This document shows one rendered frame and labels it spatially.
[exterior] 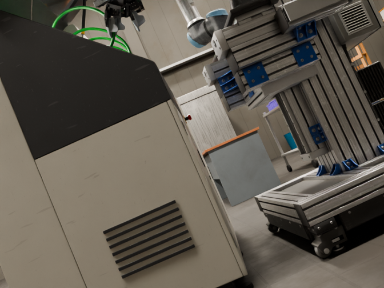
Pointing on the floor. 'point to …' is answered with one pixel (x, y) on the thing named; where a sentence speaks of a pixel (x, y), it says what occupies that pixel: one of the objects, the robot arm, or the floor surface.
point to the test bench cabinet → (141, 207)
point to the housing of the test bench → (29, 216)
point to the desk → (241, 167)
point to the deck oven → (207, 117)
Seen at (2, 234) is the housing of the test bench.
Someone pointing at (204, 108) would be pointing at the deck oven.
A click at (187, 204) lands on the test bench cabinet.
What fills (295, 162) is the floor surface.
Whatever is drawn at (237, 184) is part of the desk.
